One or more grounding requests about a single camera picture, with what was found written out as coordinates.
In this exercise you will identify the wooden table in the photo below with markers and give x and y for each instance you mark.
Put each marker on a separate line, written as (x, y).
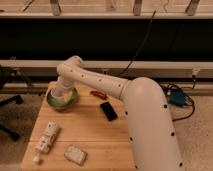
(85, 126)

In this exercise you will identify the white wrapped block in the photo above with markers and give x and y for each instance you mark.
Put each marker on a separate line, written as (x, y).
(75, 155)

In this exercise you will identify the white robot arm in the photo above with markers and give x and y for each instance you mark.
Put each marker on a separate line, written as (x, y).
(150, 127)

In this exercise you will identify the blue electronics box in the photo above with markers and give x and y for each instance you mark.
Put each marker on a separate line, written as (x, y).
(177, 97)

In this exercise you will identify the green ceramic bowl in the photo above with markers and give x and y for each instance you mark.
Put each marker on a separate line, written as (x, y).
(61, 104)

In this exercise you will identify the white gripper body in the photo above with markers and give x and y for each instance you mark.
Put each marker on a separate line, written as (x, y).
(62, 91)

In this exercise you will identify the black smartphone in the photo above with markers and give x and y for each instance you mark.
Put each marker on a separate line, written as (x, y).
(108, 111)

